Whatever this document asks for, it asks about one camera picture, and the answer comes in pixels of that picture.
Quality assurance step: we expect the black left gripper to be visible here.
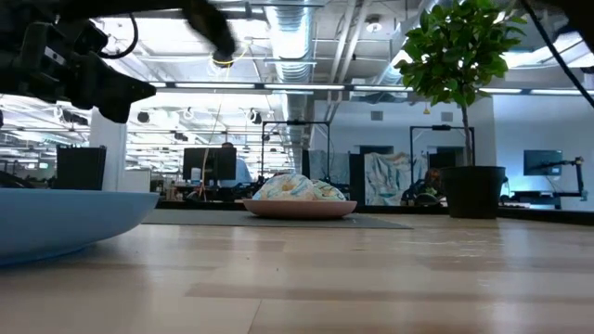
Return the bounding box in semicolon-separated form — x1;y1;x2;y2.
0;45;158;124

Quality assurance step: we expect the white building column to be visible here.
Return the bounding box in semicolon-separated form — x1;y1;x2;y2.
89;109;128;192

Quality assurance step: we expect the black monitor back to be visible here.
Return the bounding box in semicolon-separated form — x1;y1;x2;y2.
55;144;108;191

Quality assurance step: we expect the black computer monitor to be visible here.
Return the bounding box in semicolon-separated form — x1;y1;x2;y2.
182;147;238;182

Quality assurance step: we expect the long ceiling light strip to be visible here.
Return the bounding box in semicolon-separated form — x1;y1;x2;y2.
477;86;594;96
148;82;347;92

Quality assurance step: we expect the blue plate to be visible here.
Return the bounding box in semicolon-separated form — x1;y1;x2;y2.
0;186;161;268

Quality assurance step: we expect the grey woven placemat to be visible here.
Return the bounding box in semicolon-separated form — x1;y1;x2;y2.
141;208;414;231

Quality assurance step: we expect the person at desk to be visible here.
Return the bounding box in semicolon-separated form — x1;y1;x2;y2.
217;141;254;189

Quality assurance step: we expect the pale printed cloth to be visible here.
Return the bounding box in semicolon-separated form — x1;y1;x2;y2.
364;151;429;207

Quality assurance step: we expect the green tree in black pot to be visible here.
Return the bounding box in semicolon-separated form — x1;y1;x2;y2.
394;0;530;220

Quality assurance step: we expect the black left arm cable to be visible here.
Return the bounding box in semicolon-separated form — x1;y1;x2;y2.
97;12;140;60

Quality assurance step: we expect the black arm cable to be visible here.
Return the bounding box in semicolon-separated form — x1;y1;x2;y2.
519;0;594;109
97;12;140;60

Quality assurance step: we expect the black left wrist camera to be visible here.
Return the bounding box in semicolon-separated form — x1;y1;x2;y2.
16;20;110;71

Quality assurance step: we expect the black metal stand frame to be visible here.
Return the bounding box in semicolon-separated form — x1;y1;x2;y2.
261;120;331;180
408;124;476;168

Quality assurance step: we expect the silver ceiling air duct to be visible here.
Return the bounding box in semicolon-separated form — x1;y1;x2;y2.
266;0;321;175

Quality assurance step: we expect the dark wall screen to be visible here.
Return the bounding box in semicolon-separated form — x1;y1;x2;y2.
523;148;563;177

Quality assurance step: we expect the black aluminium table frame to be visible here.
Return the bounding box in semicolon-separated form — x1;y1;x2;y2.
155;198;594;227

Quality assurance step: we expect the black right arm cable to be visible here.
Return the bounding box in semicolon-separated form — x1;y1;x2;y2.
519;0;594;109

